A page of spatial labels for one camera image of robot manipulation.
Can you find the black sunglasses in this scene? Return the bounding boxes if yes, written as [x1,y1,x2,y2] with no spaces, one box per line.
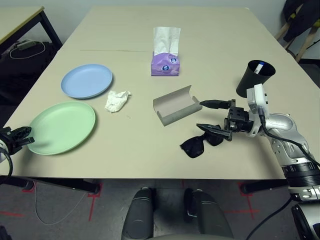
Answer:
[179,131,225,159]

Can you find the white pen blue cap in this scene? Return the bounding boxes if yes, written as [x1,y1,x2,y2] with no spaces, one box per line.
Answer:
[253,61,264,75]

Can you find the wooden stool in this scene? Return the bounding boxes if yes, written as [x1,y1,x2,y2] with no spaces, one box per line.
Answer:
[274,17,320,63]

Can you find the black hanging right arm cable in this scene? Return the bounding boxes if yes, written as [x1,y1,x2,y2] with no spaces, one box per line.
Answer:
[246,196,292,240]

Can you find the grey power strip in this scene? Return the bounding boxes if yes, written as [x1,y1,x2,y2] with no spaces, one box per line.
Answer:
[16,39,36,50]

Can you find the dark jacket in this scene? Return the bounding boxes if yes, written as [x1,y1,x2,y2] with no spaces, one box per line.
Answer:
[282,0,320,43]

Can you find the grey robot left leg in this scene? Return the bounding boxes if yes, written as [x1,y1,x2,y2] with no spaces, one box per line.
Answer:
[121,188,157,240]

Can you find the blue plastic plate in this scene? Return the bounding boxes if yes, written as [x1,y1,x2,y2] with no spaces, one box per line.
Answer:
[60,63,114,100]

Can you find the grey glasses case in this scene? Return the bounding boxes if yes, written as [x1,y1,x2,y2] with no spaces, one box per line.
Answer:
[152,84,203,127]

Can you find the purple tissue pack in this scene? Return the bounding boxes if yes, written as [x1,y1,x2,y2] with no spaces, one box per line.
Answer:
[150,26,182,77]

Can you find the white floor cable loop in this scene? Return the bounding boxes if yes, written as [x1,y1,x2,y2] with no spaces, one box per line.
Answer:
[9,39,47,60]

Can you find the grey robot torso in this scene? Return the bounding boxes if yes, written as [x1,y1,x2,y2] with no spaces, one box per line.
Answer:
[149,233,226,240]

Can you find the black cup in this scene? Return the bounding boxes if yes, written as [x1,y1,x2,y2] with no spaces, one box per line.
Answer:
[235,59,277,99]

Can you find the thin white floor cable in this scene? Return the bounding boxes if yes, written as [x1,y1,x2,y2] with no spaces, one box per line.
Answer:
[34,184,86,225]

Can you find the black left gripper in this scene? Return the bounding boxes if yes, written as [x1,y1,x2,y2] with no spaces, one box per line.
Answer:
[0,126,36,156]

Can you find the black left wrist camera cable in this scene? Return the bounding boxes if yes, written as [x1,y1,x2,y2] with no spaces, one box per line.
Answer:
[0,147,14,177]

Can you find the yellow-green seat cushion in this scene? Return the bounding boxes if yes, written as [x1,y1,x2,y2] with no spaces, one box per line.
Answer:
[288,12,320,28]

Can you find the green plastic plate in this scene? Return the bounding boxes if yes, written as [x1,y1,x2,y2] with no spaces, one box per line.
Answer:
[26,101,97,156]

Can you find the black table foot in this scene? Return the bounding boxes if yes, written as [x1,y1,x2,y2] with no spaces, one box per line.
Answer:
[241,178,288,195]
[24,176,100,195]

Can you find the wooden side table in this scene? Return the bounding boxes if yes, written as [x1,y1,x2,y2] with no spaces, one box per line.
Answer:
[0,6,63,55]

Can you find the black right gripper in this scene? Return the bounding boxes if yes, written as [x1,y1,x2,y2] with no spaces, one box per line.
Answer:
[196,98,255,142]

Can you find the grey robot right leg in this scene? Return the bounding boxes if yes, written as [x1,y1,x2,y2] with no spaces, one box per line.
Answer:
[183,187,235,240]

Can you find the white tissue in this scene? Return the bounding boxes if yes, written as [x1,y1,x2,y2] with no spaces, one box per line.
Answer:
[104,90,132,114]

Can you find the grey robot leg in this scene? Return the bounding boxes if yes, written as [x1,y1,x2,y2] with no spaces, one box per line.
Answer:
[121,188,157,240]
[183,187,235,240]

